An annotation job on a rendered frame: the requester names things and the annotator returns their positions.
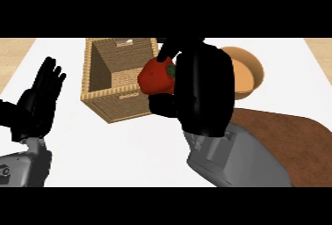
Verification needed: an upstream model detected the orange round bowl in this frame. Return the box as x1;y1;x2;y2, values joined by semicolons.
219;46;265;101

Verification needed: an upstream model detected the brown wooden cutting board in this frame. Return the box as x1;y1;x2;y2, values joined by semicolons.
230;107;332;188

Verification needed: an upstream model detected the tall wicker basket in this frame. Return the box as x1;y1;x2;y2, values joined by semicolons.
79;38;162;124

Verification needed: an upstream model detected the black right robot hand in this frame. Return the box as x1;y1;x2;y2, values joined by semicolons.
147;38;236;138

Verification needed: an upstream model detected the red bell pepper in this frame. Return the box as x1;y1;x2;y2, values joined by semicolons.
135;56;177;96

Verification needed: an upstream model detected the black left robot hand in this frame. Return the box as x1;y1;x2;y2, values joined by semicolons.
0;56;67;143

